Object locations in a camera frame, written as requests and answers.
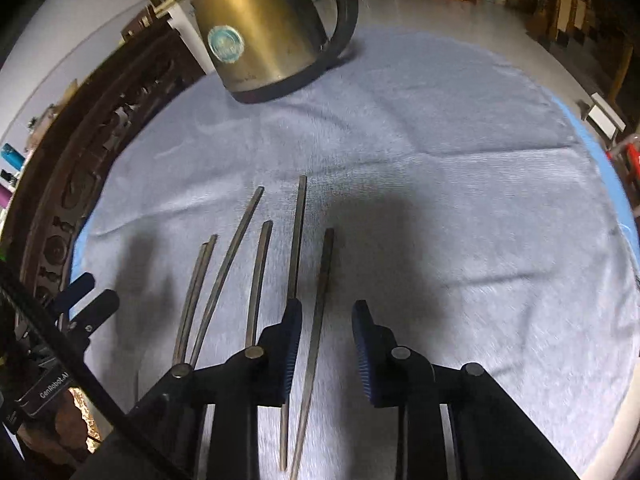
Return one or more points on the gold electric kettle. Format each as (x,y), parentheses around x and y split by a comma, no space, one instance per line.
(250,25)

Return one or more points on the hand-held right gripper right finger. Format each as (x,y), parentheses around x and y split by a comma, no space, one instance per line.
(362,355)

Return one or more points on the grey towel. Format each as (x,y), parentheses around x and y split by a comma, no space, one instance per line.
(425,185)

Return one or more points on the white stool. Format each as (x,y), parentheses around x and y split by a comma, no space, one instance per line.
(606,117)

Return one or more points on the carved dark wooden furniture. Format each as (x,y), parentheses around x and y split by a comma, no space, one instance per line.
(75,160)

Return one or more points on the teal bottle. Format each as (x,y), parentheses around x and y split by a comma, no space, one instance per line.
(12,156)

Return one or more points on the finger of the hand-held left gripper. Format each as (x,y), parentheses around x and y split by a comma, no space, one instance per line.
(97,310)
(75,290)

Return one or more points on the dark metal chopstick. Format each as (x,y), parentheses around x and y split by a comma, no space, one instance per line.
(192,300)
(298,230)
(322,285)
(260,270)
(206,280)
(235,250)

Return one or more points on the red plastic stool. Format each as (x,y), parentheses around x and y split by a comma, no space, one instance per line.
(631,157)

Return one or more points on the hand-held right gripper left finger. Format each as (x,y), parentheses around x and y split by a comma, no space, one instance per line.
(291,345)

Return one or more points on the blue cloth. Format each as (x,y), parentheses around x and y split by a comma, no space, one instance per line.
(597,160)

